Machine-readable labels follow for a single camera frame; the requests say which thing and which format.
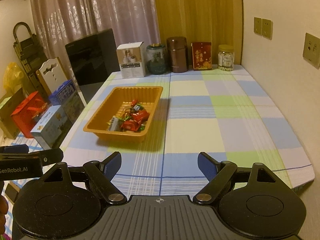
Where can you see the yellow plastic bag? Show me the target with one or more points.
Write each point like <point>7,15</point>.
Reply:
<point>13,78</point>

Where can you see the wall power socket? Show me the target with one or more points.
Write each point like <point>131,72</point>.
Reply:
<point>311,50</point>

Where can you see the black folding cart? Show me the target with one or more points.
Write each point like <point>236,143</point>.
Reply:
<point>29,52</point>

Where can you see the wooden wall panel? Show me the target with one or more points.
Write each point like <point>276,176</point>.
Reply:
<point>215,21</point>

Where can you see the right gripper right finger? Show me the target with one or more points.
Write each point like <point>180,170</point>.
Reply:
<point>219,176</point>

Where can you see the blue milk carton box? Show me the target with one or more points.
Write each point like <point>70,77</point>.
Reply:
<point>68,97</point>

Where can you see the red snack packet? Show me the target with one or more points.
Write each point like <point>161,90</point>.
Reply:
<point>140,116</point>

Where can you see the checkered tablecloth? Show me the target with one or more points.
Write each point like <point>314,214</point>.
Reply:
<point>225,114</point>

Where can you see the dark green glass jar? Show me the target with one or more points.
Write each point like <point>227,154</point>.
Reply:
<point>156,59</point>

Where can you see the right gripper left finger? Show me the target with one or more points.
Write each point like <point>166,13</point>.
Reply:
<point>100,174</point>

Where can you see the green black snack packet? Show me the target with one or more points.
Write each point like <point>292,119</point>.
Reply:
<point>137,108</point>

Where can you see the clear jar yellow lid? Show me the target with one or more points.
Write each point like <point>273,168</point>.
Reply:
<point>225,57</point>

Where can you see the white product box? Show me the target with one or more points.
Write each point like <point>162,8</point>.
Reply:
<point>131,58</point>

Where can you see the red gold gift box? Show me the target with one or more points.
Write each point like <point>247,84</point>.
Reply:
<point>201,54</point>

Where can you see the brown paper bag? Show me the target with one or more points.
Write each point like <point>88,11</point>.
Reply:
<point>8,104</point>

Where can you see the red gift bag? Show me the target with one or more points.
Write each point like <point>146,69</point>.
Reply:
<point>24,115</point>

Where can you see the pink sheer curtain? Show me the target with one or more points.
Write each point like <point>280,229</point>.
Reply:
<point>59,22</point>

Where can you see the orange plastic tray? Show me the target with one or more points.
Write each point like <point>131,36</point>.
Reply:
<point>112,120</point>

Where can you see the person left hand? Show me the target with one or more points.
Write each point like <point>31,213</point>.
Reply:
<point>3,211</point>

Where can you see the brown metal canister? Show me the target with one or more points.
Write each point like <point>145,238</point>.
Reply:
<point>178,54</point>

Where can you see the white wooden chair back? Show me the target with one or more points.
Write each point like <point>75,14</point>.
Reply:
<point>51,75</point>

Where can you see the light blue carton box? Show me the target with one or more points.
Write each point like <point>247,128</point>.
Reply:
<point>52,128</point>

